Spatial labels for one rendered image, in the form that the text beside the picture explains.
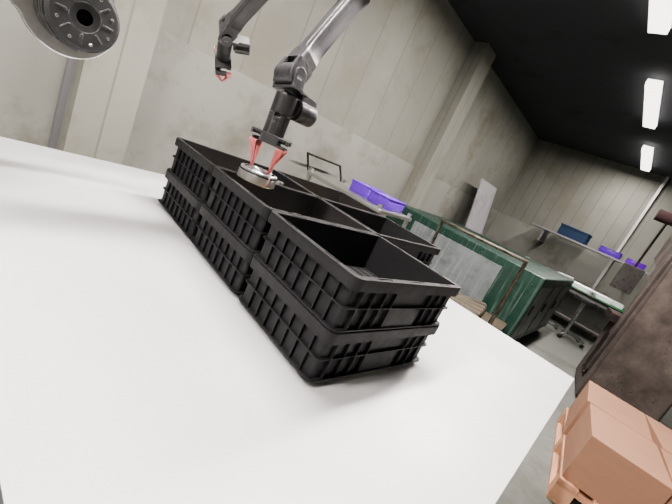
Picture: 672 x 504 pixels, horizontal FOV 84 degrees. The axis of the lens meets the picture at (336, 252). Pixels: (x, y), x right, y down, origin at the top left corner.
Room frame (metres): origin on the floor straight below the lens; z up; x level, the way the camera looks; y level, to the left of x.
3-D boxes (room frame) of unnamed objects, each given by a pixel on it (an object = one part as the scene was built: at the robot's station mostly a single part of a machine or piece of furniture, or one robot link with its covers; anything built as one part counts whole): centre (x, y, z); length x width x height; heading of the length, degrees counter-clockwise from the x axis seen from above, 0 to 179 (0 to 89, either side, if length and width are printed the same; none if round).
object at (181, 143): (1.23, 0.38, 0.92); 0.40 x 0.30 x 0.02; 138
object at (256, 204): (1.03, 0.15, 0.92); 0.40 x 0.30 x 0.02; 138
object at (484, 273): (4.76, -1.70, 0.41); 2.05 x 1.88 x 0.83; 143
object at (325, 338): (0.83, -0.07, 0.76); 0.40 x 0.30 x 0.12; 138
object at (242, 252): (1.03, 0.15, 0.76); 0.40 x 0.30 x 0.12; 138
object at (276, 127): (1.00, 0.28, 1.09); 0.10 x 0.07 x 0.07; 93
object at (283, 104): (1.00, 0.28, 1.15); 0.07 x 0.06 x 0.07; 144
